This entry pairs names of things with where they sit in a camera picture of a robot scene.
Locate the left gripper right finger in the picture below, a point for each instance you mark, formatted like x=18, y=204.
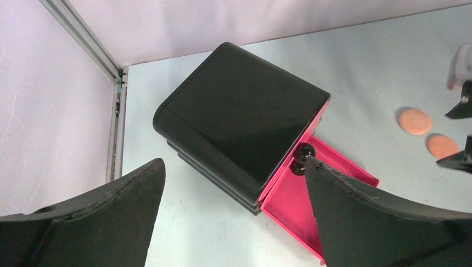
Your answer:
x=361, y=225

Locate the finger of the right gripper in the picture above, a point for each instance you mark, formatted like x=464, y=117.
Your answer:
x=460, y=161
x=463, y=109

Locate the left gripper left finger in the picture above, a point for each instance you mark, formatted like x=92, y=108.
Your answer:
x=111, y=225

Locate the orange round sponge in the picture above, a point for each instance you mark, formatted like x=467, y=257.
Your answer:
x=441, y=146
x=415, y=121

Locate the pink bottom drawer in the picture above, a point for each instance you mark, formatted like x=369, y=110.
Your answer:
x=287, y=202

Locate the black pink drawer organizer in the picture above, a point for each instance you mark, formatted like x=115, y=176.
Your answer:
x=237, y=118

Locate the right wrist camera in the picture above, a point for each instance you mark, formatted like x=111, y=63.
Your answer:
x=460, y=67

